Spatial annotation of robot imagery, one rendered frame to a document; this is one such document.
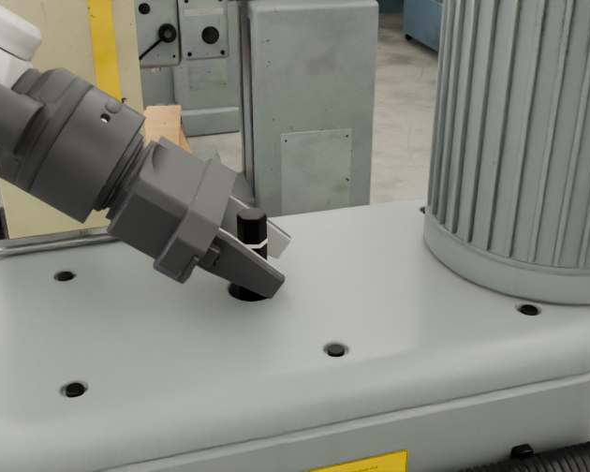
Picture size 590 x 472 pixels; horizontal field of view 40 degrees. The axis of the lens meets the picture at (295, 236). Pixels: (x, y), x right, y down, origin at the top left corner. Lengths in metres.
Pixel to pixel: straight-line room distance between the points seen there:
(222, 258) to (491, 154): 0.20
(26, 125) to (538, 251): 0.36
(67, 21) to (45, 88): 1.73
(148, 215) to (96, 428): 0.14
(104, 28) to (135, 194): 1.76
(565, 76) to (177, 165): 0.27
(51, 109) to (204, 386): 0.20
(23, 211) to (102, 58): 0.50
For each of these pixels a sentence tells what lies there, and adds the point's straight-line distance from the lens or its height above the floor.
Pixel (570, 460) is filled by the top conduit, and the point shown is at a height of 1.81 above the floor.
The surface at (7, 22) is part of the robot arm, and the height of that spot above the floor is 2.09.
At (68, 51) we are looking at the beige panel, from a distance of 2.30.
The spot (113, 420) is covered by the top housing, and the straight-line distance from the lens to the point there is 0.50.
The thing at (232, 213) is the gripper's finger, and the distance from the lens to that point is 0.61.
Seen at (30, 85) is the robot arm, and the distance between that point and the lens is 0.57.
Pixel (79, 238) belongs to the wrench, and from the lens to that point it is 0.69.
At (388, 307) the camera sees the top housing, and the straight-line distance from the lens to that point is 0.59.
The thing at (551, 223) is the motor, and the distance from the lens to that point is 0.59.
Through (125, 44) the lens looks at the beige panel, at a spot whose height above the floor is 1.65.
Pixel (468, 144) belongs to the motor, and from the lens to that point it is 0.60.
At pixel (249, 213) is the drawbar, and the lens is 0.58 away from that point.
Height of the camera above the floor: 2.21
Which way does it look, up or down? 28 degrees down
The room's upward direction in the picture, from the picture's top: straight up
